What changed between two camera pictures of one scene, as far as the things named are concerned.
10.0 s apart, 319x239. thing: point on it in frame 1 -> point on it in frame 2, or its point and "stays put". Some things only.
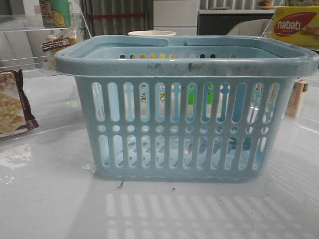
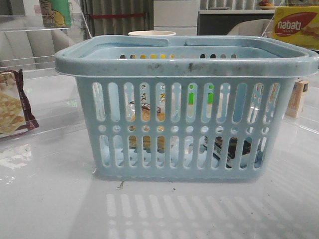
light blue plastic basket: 185,108 stays put
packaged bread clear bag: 57,41 -> 145,116
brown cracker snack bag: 16,117 stays put
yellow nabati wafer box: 298,25 stays put
